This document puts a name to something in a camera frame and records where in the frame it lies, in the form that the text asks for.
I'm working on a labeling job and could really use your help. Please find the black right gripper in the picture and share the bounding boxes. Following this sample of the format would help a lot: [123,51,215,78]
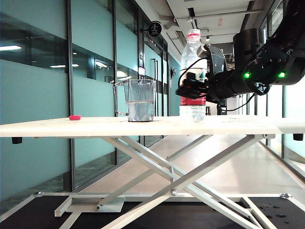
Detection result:
[175,71,235,104]

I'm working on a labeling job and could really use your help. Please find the clear water bottle red label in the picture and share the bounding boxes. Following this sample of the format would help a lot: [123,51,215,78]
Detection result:
[179,29,207,122]

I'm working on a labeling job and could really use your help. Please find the clear measuring cup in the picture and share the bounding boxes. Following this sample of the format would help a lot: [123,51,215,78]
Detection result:
[113,78,157,123]

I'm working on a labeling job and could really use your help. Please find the round black hanging sign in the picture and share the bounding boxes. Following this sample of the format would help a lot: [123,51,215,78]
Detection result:
[140,21,163,37]

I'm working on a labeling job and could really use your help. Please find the black base platform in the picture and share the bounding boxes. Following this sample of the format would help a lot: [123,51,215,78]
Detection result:
[0,195,305,229]

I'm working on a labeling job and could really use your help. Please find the black cable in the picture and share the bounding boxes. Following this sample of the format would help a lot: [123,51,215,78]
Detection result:
[178,58,208,89]
[220,93,256,112]

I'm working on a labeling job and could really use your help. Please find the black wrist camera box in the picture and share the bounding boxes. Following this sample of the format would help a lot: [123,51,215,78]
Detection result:
[197,44,227,74]

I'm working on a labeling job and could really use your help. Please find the black door handle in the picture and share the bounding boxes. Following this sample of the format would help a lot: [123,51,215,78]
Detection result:
[152,58,159,83]

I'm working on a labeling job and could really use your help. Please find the white scissor table frame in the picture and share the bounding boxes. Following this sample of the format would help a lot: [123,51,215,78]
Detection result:
[0,134,305,229]

